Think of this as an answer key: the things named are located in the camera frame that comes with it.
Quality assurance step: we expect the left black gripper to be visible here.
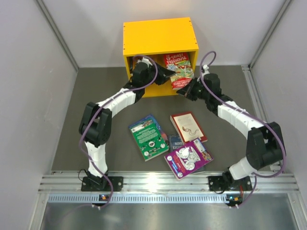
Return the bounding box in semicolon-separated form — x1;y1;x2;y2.
142;61;176;88

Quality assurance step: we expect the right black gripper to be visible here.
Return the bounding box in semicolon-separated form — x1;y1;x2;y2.
177;77;210;102

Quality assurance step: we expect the red 13-Storey Treehouse book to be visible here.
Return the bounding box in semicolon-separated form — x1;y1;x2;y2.
164;52;194;90

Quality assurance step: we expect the blue Jane Eyre book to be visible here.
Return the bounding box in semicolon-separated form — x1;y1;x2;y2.
128;114;168;142

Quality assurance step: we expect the green treehouse book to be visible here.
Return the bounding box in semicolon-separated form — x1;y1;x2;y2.
129;119;169;161

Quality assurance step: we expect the Roald Dahl Charlie book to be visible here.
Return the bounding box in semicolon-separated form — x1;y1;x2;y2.
129;57;135;74

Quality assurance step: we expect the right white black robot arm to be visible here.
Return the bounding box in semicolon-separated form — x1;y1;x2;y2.
177;73;286;190

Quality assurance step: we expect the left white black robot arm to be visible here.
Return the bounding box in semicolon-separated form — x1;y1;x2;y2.
79;60;175;190

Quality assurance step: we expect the cream red-edged book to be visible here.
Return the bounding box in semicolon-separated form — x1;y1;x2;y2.
170;112;208;144

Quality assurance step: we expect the dark blue Nineteen Eighty-Four book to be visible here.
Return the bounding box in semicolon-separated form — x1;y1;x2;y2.
167;135;205;174

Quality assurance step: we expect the purple 117-Storey Treehouse book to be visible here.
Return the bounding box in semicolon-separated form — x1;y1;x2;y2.
164;138;213;181

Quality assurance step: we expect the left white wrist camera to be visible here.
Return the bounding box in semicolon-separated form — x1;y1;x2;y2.
137;57;153;67

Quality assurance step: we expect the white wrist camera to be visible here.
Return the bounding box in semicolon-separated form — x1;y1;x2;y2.
201;65;210;75
137;57;153;67

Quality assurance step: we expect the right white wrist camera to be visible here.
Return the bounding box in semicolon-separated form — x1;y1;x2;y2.
201;65;210;75

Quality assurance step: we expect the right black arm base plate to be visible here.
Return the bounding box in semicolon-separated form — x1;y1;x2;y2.
208;175;252;194

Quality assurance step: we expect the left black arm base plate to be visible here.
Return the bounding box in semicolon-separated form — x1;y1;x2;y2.
81;176;124;192

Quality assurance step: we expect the aluminium mounting rail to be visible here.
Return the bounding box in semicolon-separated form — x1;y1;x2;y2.
38;171;299;194

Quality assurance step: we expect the slotted cable duct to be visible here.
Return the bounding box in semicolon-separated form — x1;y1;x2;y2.
47;194;240;204

